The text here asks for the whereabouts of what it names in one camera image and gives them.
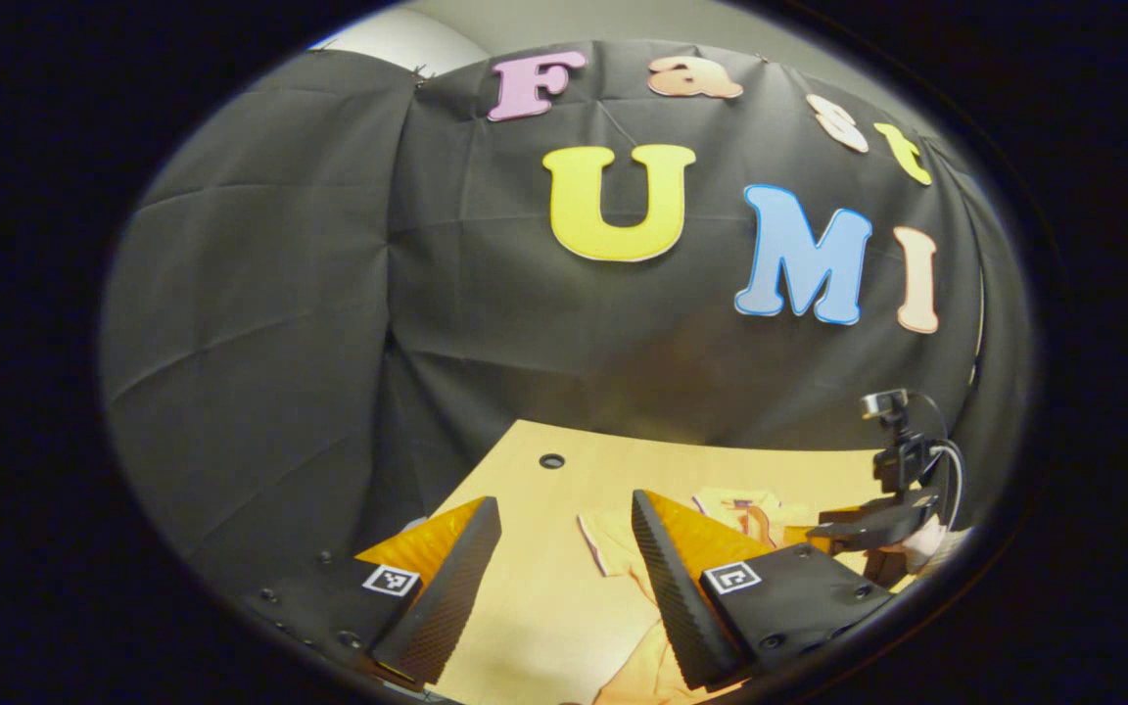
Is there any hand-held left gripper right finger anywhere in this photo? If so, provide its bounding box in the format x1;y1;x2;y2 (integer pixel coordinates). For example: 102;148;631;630
631;489;898;692

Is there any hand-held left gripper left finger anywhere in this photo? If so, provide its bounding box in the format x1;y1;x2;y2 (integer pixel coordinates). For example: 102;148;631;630
251;496;503;686

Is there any orange T-shirt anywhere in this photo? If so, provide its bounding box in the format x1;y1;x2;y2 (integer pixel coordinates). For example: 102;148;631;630
577;487;917;705

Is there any black backdrop cloth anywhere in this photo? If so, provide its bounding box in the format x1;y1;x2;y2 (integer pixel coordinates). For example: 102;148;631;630
99;39;1030;628

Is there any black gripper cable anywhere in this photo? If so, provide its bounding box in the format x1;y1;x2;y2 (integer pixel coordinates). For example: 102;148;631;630
912;392;966;535

